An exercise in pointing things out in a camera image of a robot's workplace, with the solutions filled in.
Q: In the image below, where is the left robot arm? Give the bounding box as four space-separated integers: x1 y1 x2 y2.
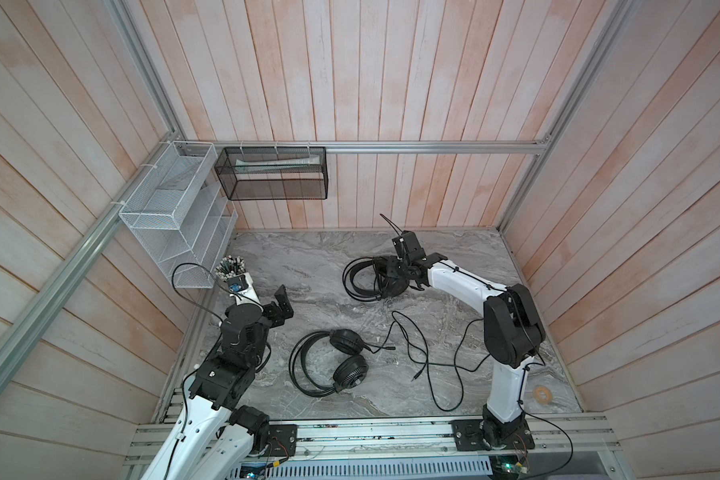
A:
142 286 298 479

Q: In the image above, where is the white wire mesh shelf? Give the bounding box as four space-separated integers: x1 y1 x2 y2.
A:
119 141 237 289

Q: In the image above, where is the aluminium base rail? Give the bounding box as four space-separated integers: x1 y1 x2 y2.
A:
125 415 622 466

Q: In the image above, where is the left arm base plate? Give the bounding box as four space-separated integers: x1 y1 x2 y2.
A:
249 424 298 459

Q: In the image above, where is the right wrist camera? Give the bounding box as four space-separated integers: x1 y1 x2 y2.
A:
392 230 426 264

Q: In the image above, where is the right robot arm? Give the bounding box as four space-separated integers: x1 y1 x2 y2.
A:
391 231 546 450

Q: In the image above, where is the black mesh wall basket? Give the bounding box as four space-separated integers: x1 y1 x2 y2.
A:
214 146 329 202

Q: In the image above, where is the clear cup of pencils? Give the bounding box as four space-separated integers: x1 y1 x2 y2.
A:
214 255 247 281

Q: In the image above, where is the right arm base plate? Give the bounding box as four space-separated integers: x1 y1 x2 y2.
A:
450 417 536 451

